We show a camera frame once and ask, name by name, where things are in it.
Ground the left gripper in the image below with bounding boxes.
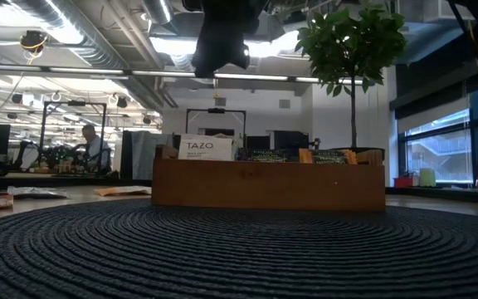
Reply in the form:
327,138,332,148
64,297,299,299
192,20,261,79

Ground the shiny silver ceiling duct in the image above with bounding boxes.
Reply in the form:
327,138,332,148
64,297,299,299
141,0,174,25

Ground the blackcurrant tea packet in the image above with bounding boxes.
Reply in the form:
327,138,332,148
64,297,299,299
6,185,72,199
238,148,300,163

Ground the green leafy tree plant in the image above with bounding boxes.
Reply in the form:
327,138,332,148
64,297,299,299
295,0,408,149

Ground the black frame robot station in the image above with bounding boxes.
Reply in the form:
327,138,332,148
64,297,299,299
39,100,107,175
186,107,247,138

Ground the round dark woven placemat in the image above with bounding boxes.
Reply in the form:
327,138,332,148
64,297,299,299
0,198,478,299

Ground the pale green container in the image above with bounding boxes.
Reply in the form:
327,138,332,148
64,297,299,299
419,168,437,188

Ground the wooden tea box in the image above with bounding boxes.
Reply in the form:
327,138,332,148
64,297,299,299
151,143,387,213

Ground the grey fabric partition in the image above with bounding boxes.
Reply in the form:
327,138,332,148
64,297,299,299
120,130,173,180

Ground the ceiling cable reel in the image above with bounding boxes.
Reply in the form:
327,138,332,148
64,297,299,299
18,29,49,53

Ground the person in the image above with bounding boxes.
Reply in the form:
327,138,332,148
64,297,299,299
79,124,114,174

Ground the white orange Tazo tea packet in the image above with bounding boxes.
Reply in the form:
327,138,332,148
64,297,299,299
178,133,234,162

